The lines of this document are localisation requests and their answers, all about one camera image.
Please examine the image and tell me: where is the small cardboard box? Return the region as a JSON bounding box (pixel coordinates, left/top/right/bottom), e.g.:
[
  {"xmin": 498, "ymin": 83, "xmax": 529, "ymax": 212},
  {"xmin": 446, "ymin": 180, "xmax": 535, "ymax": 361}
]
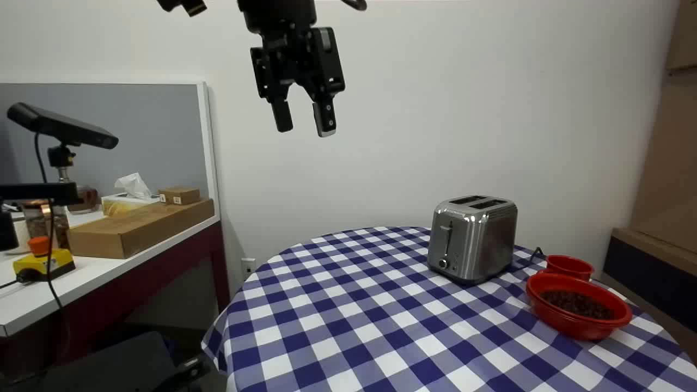
[{"xmin": 158, "ymin": 185, "xmax": 202, "ymax": 207}]

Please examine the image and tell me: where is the white desk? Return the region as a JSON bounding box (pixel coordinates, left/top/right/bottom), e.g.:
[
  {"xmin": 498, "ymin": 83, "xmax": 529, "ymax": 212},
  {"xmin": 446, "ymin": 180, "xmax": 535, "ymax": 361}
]
[{"xmin": 0, "ymin": 207, "xmax": 225, "ymax": 366}]

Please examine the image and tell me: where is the brown jar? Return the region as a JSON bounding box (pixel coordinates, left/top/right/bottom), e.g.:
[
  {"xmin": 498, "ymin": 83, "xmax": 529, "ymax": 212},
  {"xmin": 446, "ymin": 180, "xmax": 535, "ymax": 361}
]
[{"xmin": 20, "ymin": 204, "xmax": 73, "ymax": 250}]

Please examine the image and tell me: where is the black flat device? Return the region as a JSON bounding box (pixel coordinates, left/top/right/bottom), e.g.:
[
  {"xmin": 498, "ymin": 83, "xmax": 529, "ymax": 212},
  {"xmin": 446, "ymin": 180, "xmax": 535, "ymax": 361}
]
[{"xmin": 0, "ymin": 182, "xmax": 81, "ymax": 207}]

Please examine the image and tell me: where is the dark coffee beans pile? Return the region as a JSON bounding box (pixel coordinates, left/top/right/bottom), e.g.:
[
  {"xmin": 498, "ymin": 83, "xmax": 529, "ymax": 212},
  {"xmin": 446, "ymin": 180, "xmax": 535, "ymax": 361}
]
[{"xmin": 542, "ymin": 289, "xmax": 619, "ymax": 322}]

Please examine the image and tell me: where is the grey partition panel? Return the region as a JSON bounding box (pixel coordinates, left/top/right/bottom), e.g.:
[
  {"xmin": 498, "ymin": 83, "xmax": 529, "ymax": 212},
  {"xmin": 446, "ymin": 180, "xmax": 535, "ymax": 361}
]
[{"xmin": 0, "ymin": 70, "xmax": 222, "ymax": 219}]

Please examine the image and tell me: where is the yellow orange toy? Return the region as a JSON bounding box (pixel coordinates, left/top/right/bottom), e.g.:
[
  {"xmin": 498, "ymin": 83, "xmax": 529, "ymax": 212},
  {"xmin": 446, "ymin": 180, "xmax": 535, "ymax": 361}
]
[{"xmin": 12, "ymin": 233, "xmax": 79, "ymax": 286}]

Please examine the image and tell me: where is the black stereo camera bar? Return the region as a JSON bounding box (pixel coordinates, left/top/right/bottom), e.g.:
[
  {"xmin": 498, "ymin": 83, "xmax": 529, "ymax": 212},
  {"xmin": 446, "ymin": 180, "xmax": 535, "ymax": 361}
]
[{"xmin": 5, "ymin": 100, "xmax": 123, "ymax": 152}]

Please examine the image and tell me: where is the large flat cardboard box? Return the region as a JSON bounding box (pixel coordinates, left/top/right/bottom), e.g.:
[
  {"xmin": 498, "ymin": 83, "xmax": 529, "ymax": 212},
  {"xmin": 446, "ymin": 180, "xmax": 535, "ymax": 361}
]
[{"xmin": 66, "ymin": 199, "xmax": 219, "ymax": 261}]

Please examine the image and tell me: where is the blue white checkered tablecloth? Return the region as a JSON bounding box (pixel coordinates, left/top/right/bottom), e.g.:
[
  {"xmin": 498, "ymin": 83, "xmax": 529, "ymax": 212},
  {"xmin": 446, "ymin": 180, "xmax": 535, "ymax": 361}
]
[{"xmin": 199, "ymin": 223, "xmax": 697, "ymax": 392}]

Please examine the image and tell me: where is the red bowl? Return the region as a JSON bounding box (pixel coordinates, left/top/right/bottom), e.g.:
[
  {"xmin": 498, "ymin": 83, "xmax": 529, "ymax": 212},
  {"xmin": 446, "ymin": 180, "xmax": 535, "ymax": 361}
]
[{"xmin": 523, "ymin": 271, "xmax": 636, "ymax": 344}]

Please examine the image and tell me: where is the black toaster power cord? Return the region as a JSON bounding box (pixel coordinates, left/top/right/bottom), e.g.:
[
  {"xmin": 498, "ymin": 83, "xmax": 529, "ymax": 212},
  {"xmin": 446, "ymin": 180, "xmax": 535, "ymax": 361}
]
[{"xmin": 516, "ymin": 244, "xmax": 549, "ymax": 277}]

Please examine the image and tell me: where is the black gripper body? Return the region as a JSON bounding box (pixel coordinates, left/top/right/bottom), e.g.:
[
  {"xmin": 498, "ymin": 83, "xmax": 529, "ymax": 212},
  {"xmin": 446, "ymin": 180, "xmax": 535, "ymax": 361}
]
[{"xmin": 249, "ymin": 26, "xmax": 348, "ymax": 104}]

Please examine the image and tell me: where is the white tissue pack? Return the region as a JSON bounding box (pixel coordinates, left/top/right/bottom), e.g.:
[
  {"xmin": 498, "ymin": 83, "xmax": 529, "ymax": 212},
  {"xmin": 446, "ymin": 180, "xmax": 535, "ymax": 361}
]
[{"xmin": 100, "ymin": 171, "xmax": 167, "ymax": 219}]

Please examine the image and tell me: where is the black camera cable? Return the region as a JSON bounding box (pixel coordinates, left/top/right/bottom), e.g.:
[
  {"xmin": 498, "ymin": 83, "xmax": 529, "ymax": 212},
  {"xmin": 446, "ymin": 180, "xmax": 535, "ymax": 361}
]
[{"xmin": 32, "ymin": 134, "xmax": 70, "ymax": 314}]

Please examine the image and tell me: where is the silver two-slot toaster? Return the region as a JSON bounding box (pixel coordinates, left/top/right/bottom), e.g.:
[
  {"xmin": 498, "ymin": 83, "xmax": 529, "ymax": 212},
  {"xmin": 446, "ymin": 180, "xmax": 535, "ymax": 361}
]
[{"xmin": 425, "ymin": 194, "xmax": 520, "ymax": 286}]

